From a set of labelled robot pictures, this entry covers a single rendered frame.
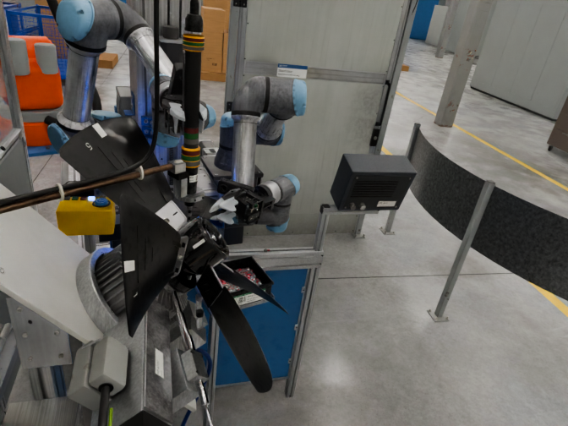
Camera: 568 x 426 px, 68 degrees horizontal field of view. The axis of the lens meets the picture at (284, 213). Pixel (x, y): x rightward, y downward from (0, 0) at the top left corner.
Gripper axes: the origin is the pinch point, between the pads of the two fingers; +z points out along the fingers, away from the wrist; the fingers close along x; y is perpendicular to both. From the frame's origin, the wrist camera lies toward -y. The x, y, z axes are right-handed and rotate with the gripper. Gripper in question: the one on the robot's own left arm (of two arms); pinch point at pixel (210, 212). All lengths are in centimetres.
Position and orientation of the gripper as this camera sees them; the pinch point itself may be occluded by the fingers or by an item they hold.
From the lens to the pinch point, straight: 119.6
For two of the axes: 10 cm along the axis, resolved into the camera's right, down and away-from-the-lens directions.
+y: 7.6, 4.7, -4.4
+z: -6.1, 3.1, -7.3
